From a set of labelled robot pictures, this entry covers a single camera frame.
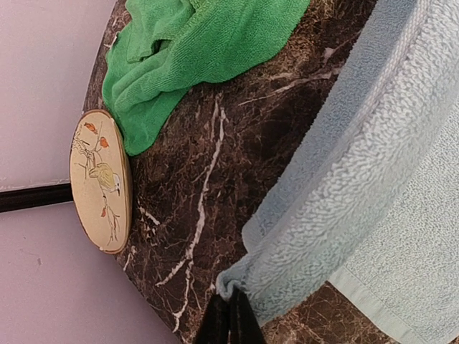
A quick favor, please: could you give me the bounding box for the green towel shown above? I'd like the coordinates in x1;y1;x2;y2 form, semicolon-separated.
102;0;308;156

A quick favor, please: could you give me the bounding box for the black corner frame post left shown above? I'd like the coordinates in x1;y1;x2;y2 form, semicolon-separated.
0;183;73;213

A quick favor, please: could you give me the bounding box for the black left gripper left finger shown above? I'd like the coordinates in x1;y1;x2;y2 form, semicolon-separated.
193;295;230;344

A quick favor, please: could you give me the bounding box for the light blue towel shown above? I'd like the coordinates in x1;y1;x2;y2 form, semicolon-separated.
216;1;458;343

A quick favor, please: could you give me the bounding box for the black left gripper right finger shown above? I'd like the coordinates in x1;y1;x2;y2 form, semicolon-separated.
229;288;266;344

